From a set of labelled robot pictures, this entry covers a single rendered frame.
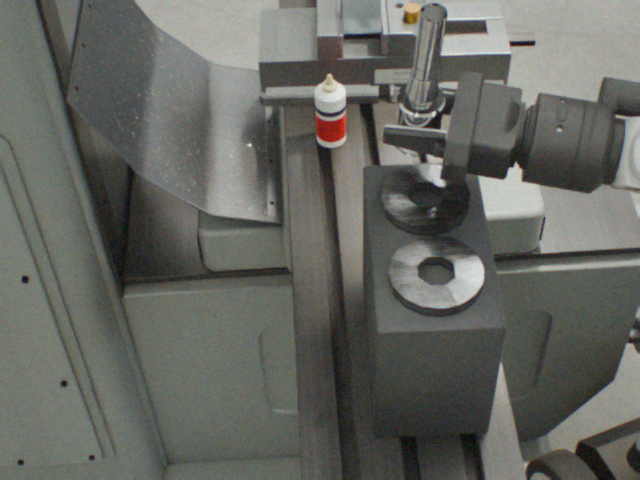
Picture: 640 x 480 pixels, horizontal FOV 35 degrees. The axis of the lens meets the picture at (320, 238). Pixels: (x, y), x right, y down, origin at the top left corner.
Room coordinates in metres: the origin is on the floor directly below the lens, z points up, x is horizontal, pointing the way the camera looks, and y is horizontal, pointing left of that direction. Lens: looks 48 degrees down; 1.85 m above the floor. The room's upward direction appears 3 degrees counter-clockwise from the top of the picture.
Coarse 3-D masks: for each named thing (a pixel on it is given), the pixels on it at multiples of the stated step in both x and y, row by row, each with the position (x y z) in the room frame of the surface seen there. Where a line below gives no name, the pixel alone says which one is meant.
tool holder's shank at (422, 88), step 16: (432, 16) 0.72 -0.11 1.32; (432, 32) 0.71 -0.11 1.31; (416, 48) 0.73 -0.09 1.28; (432, 48) 0.72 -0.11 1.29; (416, 64) 0.73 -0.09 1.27; (432, 64) 0.72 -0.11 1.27; (416, 80) 0.73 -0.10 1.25; (432, 80) 0.73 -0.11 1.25; (416, 96) 0.73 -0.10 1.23; (432, 96) 0.73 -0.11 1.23
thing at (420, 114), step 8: (400, 88) 0.75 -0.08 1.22; (400, 96) 0.74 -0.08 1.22; (440, 96) 0.74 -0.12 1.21; (400, 104) 0.73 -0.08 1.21; (408, 104) 0.73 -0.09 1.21; (432, 104) 0.73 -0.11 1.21; (440, 104) 0.73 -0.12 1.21; (400, 112) 0.73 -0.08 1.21; (408, 112) 0.72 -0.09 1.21; (416, 112) 0.72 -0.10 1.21; (424, 112) 0.72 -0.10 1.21; (432, 112) 0.72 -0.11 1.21; (440, 112) 0.73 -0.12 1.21; (416, 120) 0.72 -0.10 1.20; (424, 120) 0.72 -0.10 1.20; (432, 120) 0.72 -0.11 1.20
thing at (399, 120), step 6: (396, 108) 0.74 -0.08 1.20; (396, 114) 0.74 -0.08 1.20; (396, 120) 0.74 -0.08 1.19; (402, 120) 0.73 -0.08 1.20; (408, 120) 0.72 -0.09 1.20; (438, 120) 0.73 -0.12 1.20; (402, 126) 0.73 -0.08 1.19; (408, 126) 0.73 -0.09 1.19; (414, 126) 0.72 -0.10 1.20; (420, 126) 0.72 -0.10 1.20; (426, 126) 0.72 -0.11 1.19; (432, 126) 0.72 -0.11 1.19; (438, 126) 0.73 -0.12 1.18; (402, 150) 0.73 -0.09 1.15; (408, 150) 0.73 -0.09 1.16
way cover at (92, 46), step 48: (96, 0) 1.15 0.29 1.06; (96, 48) 1.06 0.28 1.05; (144, 48) 1.17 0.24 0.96; (96, 96) 0.98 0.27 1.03; (144, 96) 1.07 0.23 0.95; (192, 96) 1.14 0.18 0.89; (240, 96) 1.18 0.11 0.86; (144, 144) 0.98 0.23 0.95; (192, 144) 1.04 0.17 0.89; (240, 144) 1.07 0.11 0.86; (192, 192) 0.95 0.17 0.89; (240, 192) 0.98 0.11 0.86
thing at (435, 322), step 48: (384, 192) 0.71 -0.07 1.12; (432, 192) 0.72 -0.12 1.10; (480, 192) 0.72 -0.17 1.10; (384, 240) 0.66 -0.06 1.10; (432, 240) 0.64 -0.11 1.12; (480, 240) 0.65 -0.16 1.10; (384, 288) 0.60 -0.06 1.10; (432, 288) 0.58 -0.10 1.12; (480, 288) 0.58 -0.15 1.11; (384, 336) 0.55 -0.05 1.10; (432, 336) 0.55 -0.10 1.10; (480, 336) 0.55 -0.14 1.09; (384, 384) 0.55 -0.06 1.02; (432, 384) 0.55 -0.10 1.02; (480, 384) 0.55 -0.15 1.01; (384, 432) 0.55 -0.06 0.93; (432, 432) 0.55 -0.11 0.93; (480, 432) 0.55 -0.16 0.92
